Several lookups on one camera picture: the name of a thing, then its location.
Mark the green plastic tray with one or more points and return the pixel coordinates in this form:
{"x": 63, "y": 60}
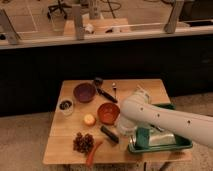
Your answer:
{"x": 181, "y": 143}

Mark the translucent grey gripper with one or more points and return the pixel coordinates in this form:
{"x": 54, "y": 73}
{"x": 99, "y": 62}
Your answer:
{"x": 126, "y": 126}

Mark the purple bowl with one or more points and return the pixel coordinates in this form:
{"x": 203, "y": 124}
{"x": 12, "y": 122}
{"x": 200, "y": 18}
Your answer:
{"x": 84, "y": 92}

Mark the grey post left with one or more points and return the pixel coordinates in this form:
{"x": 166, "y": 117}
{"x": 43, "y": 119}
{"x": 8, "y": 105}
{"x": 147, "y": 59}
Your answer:
{"x": 10, "y": 33}

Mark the grey post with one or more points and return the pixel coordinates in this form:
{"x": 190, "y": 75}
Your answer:
{"x": 170, "y": 26}
{"x": 78, "y": 21}
{"x": 10, "y": 33}

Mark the green sponge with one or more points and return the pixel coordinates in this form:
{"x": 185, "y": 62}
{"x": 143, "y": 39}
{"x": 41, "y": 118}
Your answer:
{"x": 142, "y": 138}

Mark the bunch of dark grapes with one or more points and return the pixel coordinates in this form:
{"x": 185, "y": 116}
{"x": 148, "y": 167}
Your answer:
{"x": 83, "y": 143}

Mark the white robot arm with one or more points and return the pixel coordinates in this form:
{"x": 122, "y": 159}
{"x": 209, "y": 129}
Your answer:
{"x": 136, "y": 112}

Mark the clear plastic bag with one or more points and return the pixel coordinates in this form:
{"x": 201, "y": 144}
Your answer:
{"x": 161, "y": 138}

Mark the yellow round fruit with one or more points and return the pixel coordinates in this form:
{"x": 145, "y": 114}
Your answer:
{"x": 89, "y": 120}

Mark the grey post middle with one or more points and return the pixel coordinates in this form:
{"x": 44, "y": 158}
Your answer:
{"x": 78, "y": 21}

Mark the grey post right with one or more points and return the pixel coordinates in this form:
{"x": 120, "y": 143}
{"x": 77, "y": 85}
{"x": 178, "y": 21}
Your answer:
{"x": 170, "y": 26}

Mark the wooden table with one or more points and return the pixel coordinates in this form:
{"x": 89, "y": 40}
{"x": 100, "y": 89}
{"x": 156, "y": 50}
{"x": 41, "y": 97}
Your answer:
{"x": 59, "y": 149}

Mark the white object on ledge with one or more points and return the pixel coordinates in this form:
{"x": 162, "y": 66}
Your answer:
{"x": 89, "y": 28}

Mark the orange carrot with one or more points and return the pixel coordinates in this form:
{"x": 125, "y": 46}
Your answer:
{"x": 89, "y": 160}

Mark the black office chair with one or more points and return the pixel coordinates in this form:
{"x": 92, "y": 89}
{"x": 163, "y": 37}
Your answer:
{"x": 61, "y": 6}

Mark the wooden board on ledge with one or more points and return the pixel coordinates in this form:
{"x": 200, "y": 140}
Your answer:
{"x": 100, "y": 25}

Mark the small white cup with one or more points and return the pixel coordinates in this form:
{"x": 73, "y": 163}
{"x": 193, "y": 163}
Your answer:
{"x": 66, "y": 107}

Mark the red bowl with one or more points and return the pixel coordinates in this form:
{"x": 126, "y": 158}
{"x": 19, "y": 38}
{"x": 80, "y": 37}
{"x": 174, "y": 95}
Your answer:
{"x": 108, "y": 113}

